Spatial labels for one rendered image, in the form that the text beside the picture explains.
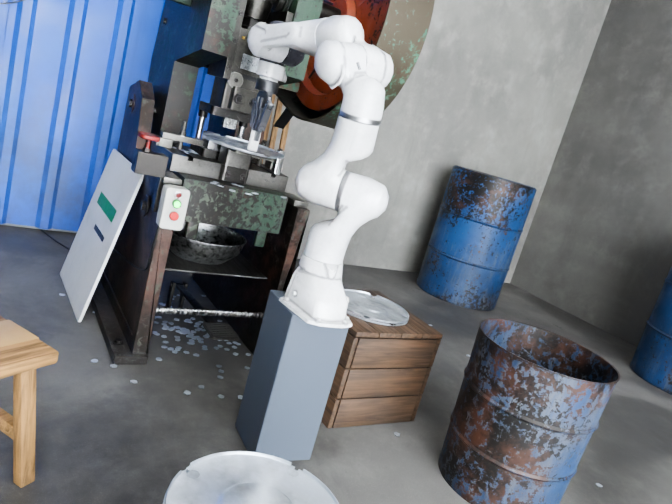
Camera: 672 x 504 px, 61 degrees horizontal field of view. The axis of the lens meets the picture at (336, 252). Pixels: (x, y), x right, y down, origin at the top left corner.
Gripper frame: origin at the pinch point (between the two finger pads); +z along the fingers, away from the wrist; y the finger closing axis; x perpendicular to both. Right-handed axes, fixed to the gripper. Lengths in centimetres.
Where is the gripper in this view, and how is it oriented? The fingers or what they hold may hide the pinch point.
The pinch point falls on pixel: (254, 140)
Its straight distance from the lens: 197.2
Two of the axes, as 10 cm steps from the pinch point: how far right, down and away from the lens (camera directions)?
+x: 8.2, 1.0, 5.6
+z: -2.7, 9.4, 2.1
